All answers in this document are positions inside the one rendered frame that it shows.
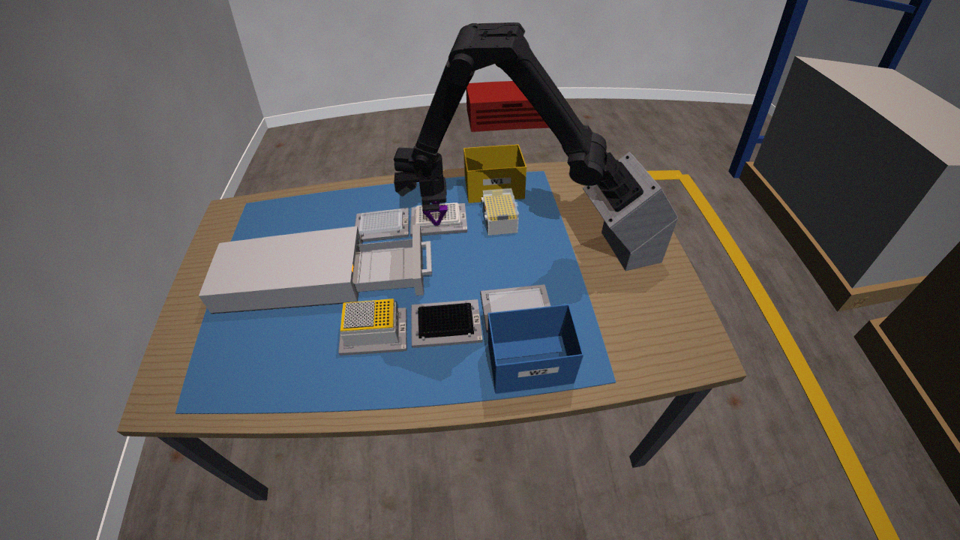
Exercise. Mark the blue open-top bin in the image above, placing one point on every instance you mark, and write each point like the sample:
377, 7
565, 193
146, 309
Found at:
543, 334

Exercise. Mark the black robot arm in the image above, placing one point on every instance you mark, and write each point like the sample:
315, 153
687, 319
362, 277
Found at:
478, 46

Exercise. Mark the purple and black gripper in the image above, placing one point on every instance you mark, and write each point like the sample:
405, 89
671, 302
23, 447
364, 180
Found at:
439, 189

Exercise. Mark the blue bench mat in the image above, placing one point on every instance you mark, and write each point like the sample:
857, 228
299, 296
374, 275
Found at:
286, 360

